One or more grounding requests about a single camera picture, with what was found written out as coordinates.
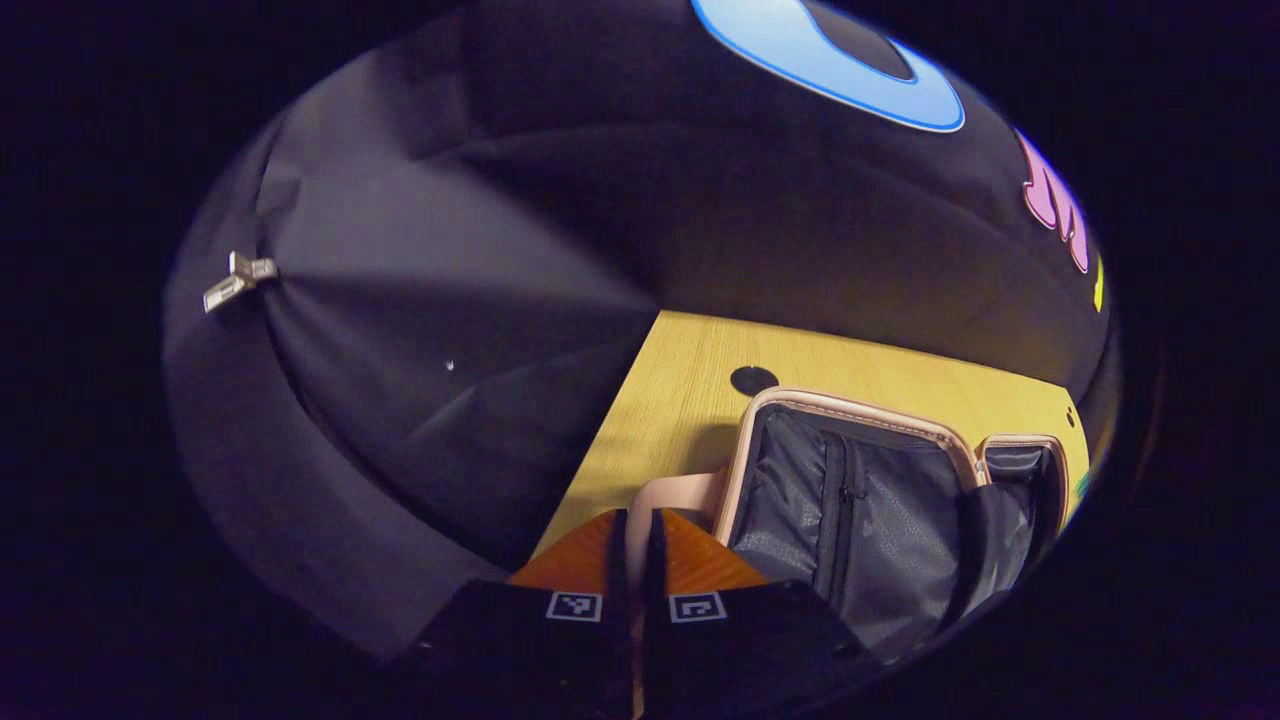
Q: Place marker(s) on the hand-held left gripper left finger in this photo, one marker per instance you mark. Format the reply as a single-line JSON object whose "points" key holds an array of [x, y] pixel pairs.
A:
{"points": [[530, 640]]}

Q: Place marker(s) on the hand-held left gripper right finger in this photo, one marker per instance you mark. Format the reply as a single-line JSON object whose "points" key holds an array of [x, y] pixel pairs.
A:
{"points": [[740, 640]]}

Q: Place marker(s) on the pink suitcase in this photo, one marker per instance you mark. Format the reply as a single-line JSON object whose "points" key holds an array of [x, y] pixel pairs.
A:
{"points": [[860, 520]]}

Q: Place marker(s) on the black backdrop cloth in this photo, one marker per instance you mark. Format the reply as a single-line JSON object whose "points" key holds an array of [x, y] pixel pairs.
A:
{"points": [[450, 200]]}

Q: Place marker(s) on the silver metal clamp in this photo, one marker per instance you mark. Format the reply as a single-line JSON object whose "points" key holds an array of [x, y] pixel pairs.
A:
{"points": [[238, 281]]}

